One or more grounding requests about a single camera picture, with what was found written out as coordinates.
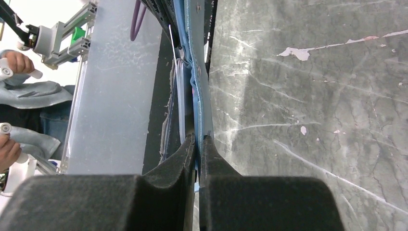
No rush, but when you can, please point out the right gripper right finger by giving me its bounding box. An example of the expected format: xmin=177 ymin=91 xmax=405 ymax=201
xmin=199 ymin=136 xmax=344 ymax=231

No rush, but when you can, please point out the person in grey clothes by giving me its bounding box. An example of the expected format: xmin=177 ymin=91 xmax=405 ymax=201
xmin=0 ymin=50 xmax=75 ymax=172

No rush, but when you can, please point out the blue card holder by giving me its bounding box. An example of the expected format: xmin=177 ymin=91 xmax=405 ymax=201
xmin=169 ymin=0 xmax=215 ymax=192

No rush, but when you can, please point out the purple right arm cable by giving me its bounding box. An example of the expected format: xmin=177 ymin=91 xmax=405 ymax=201
xmin=130 ymin=0 xmax=147 ymax=42

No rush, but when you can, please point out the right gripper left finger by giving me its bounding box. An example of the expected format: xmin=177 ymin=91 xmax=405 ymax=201
xmin=0 ymin=134 xmax=196 ymax=231

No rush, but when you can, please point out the aluminium frame stand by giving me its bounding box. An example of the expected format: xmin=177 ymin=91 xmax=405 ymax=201
xmin=0 ymin=0 xmax=98 ymax=69

